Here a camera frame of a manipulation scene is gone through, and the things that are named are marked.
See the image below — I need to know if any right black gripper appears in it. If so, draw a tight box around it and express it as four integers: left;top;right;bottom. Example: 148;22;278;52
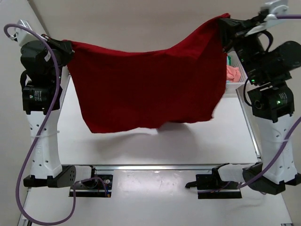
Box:
214;16;261;84

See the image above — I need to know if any red t shirt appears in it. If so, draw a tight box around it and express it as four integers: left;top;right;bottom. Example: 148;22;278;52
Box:
67;17;226;133

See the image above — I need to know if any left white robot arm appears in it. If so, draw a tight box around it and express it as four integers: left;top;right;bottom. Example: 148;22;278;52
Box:
20;38;98;188

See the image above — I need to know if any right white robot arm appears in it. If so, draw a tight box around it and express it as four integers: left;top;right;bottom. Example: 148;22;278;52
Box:
211;18;301;194

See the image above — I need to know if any green t shirt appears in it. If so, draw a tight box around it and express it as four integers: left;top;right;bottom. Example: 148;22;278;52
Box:
227;55;232;66

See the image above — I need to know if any pink t shirt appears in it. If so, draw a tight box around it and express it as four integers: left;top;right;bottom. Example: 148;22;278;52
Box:
226;65;241;82

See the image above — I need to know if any white plastic laundry basket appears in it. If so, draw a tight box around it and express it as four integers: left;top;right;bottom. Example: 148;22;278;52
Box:
223;51;247;98

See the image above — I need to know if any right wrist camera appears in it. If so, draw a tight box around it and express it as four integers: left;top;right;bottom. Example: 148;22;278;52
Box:
245;0;289;37

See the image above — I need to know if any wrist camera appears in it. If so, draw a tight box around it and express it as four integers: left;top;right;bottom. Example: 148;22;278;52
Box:
245;0;289;37
10;19;38;47

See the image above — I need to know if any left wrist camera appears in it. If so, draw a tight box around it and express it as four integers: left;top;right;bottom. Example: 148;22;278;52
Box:
10;19;38;47

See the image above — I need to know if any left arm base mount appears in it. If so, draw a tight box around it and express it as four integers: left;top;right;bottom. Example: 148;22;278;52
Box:
69;166;113;198

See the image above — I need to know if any aluminium rail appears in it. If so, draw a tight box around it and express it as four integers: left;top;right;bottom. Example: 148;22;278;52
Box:
95;164;217;171

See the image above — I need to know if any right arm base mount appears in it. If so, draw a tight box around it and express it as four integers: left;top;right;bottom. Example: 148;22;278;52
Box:
185;169;242;199

